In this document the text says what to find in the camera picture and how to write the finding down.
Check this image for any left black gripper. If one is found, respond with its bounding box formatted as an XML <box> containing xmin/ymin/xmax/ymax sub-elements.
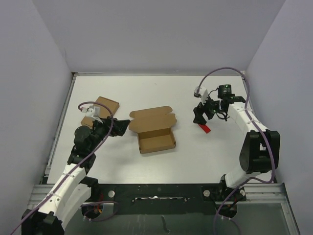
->
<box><xmin>88</xmin><ymin>116</ymin><xmax>130</xmax><ymax>151</ymax></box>

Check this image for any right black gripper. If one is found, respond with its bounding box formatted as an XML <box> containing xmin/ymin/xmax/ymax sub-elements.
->
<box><xmin>193</xmin><ymin>94</ymin><xmax>223</xmax><ymax>126</ymax></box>

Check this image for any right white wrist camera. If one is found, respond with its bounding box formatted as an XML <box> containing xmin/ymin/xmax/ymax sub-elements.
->
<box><xmin>194</xmin><ymin>86</ymin><xmax>209</xmax><ymax>105</ymax></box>

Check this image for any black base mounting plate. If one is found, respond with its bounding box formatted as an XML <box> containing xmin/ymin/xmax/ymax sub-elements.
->
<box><xmin>80</xmin><ymin>183</ymin><xmax>246</xmax><ymax>219</ymax></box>

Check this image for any brown cardboard box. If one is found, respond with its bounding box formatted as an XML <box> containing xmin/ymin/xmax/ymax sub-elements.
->
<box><xmin>129</xmin><ymin>106</ymin><xmax>177</xmax><ymax>154</ymax></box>
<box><xmin>81</xmin><ymin>96</ymin><xmax>120</xmax><ymax>128</ymax></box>

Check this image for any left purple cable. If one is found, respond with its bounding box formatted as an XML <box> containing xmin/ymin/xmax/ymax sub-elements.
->
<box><xmin>9</xmin><ymin>101</ymin><xmax>120</xmax><ymax>235</ymax></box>

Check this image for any folded brown cardboard box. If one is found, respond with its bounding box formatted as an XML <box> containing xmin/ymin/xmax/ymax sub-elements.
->
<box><xmin>81</xmin><ymin>96</ymin><xmax>120</xmax><ymax>128</ymax></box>

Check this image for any purple cable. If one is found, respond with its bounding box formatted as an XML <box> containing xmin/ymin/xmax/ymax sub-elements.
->
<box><xmin>199</xmin><ymin>67</ymin><xmax>276</xmax><ymax>235</ymax></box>
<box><xmin>9</xmin><ymin>101</ymin><xmax>120</xmax><ymax>235</ymax></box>

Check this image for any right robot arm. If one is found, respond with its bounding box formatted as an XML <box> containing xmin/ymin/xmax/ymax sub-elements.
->
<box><xmin>193</xmin><ymin>84</ymin><xmax>280</xmax><ymax>200</ymax></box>

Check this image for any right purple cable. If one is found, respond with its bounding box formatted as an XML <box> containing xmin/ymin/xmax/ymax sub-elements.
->
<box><xmin>199</xmin><ymin>67</ymin><xmax>276</xmax><ymax>235</ymax></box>

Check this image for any red rectangular block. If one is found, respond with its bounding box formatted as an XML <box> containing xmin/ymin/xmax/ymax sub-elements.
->
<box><xmin>198</xmin><ymin>124</ymin><xmax>211</xmax><ymax>134</ymax></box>

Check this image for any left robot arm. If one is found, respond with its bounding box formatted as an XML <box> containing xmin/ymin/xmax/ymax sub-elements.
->
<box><xmin>22</xmin><ymin>117</ymin><xmax>130</xmax><ymax>235</ymax></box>

